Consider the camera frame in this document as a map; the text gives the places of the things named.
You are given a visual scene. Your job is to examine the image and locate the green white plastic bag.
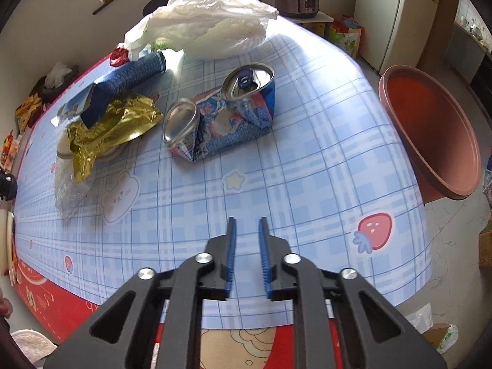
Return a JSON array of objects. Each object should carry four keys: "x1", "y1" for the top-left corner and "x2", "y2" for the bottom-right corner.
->
[{"x1": 438, "y1": 325, "x2": 460, "y2": 354}]

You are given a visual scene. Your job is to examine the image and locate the grey kitchen cabinet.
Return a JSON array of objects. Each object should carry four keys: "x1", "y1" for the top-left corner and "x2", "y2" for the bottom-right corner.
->
[{"x1": 450, "y1": 0, "x2": 492, "y2": 85}]

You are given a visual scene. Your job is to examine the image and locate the crushed blue drink can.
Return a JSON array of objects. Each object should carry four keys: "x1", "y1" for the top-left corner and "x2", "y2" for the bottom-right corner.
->
[{"x1": 162, "y1": 62, "x2": 276, "y2": 163}]

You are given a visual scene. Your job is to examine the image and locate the crushed red can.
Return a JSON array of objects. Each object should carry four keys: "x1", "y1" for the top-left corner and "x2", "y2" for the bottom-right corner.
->
[{"x1": 109, "y1": 46, "x2": 129, "y2": 67}]

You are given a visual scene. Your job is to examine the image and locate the red shopping bag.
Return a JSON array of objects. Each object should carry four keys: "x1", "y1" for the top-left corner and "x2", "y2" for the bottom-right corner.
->
[{"x1": 332, "y1": 14, "x2": 360, "y2": 31}]

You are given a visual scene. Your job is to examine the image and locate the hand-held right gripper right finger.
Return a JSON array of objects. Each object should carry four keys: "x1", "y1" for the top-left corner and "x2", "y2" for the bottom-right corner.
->
[{"x1": 259, "y1": 217, "x2": 448, "y2": 369}]

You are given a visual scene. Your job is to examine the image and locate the black round chair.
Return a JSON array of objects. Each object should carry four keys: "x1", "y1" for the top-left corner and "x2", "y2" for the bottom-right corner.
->
[{"x1": 142, "y1": 0, "x2": 173, "y2": 18}]

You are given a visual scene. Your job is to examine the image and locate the green printed shopping bag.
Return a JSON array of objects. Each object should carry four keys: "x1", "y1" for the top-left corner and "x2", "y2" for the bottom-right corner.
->
[{"x1": 328, "y1": 27, "x2": 364, "y2": 59}]

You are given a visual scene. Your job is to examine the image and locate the gold foil wrapper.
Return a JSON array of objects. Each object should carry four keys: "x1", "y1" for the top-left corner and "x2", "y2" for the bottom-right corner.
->
[{"x1": 66, "y1": 93, "x2": 163, "y2": 184}]

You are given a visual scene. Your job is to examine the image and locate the small white side table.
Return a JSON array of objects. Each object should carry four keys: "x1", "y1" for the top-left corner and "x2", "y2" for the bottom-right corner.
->
[{"x1": 279, "y1": 11, "x2": 334, "y2": 39}]

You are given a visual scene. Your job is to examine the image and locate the dark tissue box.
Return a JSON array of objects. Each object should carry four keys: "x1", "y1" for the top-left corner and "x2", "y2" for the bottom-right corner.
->
[{"x1": 38, "y1": 65, "x2": 79, "y2": 102}]

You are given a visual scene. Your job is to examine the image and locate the cream refrigerator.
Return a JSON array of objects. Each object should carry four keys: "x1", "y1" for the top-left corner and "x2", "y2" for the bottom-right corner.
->
[{"x1": 357, "y1": 0, "x2": 442, "y2": 72}]

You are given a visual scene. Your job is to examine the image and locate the yellow crinkled snack bag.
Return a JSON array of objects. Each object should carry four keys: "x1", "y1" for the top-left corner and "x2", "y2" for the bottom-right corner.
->
[{"x1": 15, "y1": 94, "x2": 43, "y2": 133}]

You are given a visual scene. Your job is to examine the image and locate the white round container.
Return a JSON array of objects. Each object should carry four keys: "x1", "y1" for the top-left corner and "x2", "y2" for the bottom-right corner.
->
[{"x1": 10, "y1": 328, "x2": 58, "y2": 369}]

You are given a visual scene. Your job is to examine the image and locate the black round object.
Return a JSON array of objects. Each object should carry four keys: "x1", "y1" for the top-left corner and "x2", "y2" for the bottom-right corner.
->
[{"x1": 0, "y1": 173, "x2": 18, "y2": 200}]

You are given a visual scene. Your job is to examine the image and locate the white tissue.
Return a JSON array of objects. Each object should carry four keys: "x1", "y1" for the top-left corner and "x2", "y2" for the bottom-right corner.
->
[{"x1": 45, "y1": 61, "x2": 73, "y2": 89}]

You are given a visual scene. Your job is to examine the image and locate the colourful snack packets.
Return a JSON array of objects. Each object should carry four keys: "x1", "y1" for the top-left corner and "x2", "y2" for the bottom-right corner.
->
[{"x1": 0, "y1": 131, "x2": 22, "y2": 170}]

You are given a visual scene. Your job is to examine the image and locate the brown plastic basin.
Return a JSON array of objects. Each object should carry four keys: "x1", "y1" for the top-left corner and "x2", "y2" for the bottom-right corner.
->
[{"x1": 378, "y1": 65, "x2": 482, "y2": 205}]

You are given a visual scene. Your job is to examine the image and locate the small cardboard box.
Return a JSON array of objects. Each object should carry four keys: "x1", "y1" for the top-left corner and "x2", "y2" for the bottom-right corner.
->
[{"x1": 423, "y1": 323, "x2": 450, "y2": 348}]

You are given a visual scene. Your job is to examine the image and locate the blue paper carton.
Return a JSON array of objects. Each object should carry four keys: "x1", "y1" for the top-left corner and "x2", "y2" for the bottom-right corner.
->
[{"x1": 51, "y1": 52, "x2": 167, "y2": 128}]

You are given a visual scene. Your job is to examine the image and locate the brown cardboard box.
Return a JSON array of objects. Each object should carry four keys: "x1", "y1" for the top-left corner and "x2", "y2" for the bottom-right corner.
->
[{"x1": 478, "y1": 215, "x2": 492, "y2": 268}]

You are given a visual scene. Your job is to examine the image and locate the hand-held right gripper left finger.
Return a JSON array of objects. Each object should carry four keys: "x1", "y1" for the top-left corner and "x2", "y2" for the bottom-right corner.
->
[{"x1": 44, "y1": 217, "x2": 237, "y2": 369}]

